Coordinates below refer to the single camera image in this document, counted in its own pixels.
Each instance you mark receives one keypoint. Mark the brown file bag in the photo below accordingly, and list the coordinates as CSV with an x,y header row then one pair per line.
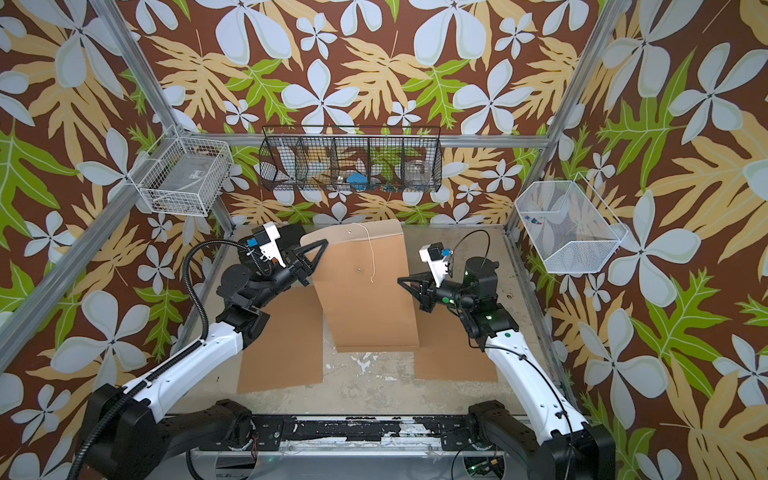
x,y
356,282
444,353
289,351

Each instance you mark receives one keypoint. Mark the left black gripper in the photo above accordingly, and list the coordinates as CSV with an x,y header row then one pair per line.
x,y
299,266

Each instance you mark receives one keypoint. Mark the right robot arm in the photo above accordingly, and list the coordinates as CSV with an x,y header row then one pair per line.
x,y
557,441

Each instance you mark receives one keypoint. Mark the black wire basket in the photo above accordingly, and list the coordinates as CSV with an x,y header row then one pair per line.
x,y
394,158

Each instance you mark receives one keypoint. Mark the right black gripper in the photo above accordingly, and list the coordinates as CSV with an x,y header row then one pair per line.
x,y
425,300

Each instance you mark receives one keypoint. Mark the white wire basket left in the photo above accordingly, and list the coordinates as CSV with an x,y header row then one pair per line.
x,y
183,175

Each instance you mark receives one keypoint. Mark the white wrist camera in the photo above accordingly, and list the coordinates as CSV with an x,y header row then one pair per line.
x,y
438,258
262,246

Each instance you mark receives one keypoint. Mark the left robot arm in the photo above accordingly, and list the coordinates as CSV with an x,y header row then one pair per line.
x,y
128,431

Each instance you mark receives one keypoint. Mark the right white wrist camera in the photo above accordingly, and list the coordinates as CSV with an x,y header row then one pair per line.
x,y
438,258

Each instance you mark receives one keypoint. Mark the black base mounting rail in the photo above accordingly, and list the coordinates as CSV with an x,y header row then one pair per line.
x,y
429,432

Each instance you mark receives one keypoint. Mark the blue object in basket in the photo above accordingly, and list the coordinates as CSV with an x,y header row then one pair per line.
x,y
357,182

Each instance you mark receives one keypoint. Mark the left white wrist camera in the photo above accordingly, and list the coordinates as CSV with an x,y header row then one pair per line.
x,y
262,246

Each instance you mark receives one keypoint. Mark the white mesh basket right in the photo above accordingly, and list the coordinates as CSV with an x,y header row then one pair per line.
x,y
573,230

